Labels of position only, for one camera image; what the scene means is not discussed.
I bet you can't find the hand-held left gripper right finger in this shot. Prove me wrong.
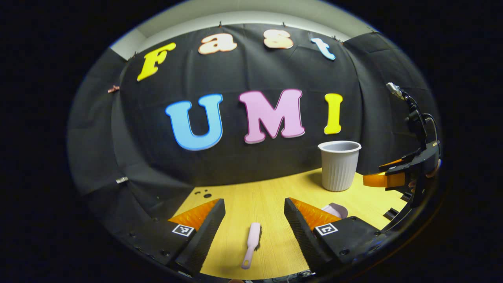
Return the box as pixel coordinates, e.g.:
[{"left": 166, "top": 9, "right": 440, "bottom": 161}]
[{"left": 284, "top": 197, "right": 387, "bottom": 276}]

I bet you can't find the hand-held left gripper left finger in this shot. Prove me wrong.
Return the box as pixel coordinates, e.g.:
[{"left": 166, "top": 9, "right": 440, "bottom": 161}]
[{"left": 118, "top": 198, "right": 226, "bottom": 277}]

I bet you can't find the pink dustpan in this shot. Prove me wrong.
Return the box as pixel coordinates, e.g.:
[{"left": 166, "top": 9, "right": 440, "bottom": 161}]
[{"left": 321, "top": 203, "right": 349, "bottom": 219}]

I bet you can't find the small pink broom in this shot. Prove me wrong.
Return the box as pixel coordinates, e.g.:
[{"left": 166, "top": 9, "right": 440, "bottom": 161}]
[{"left": 241, "top": 222, "right": 262, "bottom": 270}]

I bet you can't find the light wooden desktop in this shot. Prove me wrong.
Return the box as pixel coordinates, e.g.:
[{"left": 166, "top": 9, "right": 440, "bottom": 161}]
[{"left": 169, "top": 168, "right": 409, "bottom": 280}]

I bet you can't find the black backdrop cloth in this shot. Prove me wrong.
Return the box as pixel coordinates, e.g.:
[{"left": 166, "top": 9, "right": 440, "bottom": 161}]
[{"left": 67, "top": 23, "right": 441, "bottom": 236}]

